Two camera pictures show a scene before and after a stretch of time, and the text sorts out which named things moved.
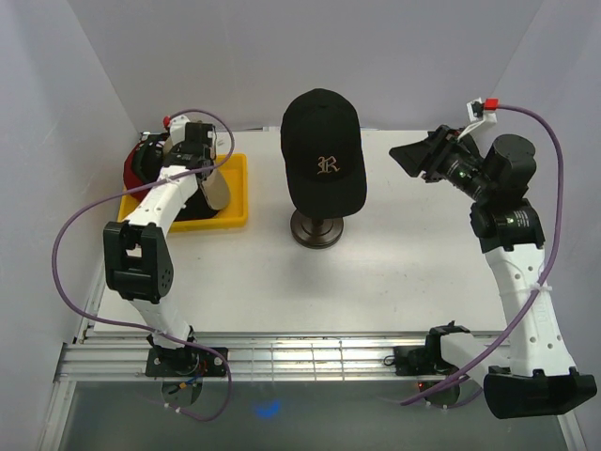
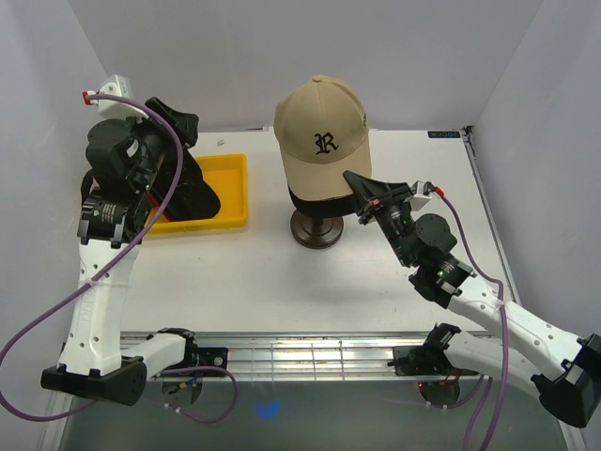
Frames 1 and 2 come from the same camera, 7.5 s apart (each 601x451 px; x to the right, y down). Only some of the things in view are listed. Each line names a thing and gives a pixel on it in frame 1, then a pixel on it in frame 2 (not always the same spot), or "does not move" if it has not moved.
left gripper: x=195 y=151 -> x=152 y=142
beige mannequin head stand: x=314 y=232 does not move
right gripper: x=429 y=154 -> x=373 y=197
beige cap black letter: x=215 y=183 -> x=321 y=125
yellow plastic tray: x=234 y=169 does not move
